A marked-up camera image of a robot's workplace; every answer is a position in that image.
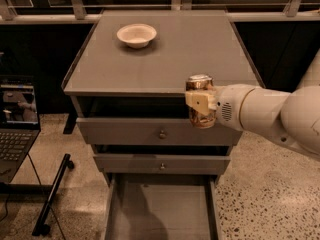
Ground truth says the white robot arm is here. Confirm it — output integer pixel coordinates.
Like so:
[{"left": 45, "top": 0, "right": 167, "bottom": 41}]
[{"left": 185, "top": 74, "right": 320, "bottom": 160}]

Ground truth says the black laptop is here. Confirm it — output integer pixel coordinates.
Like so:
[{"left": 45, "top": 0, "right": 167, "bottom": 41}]
[{"left": 0, "top": 75, "right": 41, "bottom": 183}]

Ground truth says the grey drawer cabinet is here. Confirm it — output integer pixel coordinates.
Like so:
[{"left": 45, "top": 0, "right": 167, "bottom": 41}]
[{"left": 61, "top": 9, "right": 267, "bottom": 240}]

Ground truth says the black table leg stand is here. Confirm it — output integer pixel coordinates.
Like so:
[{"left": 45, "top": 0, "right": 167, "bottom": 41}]
[{"left": 0, "top": 153, "right": 74, "bottom": 236}]

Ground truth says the orange soda can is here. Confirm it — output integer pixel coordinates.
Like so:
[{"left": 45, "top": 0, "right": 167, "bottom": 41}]
[{"left": 185, "top": 74, "right": 216, "bottom": 129}]

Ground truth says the middle grey drawer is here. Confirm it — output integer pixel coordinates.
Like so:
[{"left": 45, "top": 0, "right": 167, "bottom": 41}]
[{"left": 94, "top": 153, "right": 230, "bottom": 175}]

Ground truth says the white paper bowl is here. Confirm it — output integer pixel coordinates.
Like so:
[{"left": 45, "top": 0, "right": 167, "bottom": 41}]
[{"left": 117, "top": 24, "right": 157, "bottom": 49}]

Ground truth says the top grey drawer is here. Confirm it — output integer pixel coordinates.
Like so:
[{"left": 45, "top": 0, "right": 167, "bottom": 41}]
[{"left": 77, "top": 118, "right": 242, "bottom": 146}]

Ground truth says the metal window railing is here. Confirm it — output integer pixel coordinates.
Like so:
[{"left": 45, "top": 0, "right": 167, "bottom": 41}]
[{"left": 0, "top": 0, "right": 320, "bottom": 24}]

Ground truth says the grey drawer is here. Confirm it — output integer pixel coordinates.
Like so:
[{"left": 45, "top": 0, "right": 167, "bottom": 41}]
[
  {"left": 102, "top": 175, "right": 223, "bottom": 240},
  {"left": 94, "top": 153, "right": 230, "bottom": 175},
  {"left": 77, "top": 118, "right": 242, "bottom": 146}
]

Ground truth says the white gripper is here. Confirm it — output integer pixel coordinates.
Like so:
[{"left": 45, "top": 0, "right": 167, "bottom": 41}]
[{"left": 185, "top": 84, "right": 257, "bottom": 131}]

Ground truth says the bottom grey drawer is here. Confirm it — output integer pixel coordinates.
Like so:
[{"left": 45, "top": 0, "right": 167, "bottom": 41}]
[{"left": 102, "top": 175, "right": 223, "bottom": 240}]

